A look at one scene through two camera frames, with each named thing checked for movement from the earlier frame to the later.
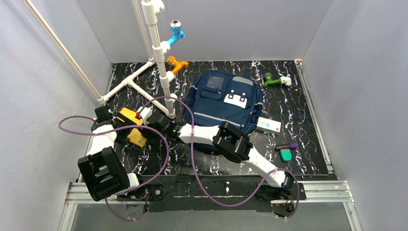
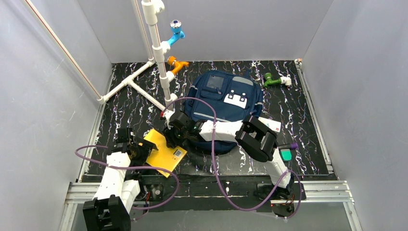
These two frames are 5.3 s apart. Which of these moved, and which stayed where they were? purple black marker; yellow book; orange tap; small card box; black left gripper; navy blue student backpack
Moved: black left gripper; yellow book
Stayed: purple black marker; navy blue student backpack; orange tap; small card box
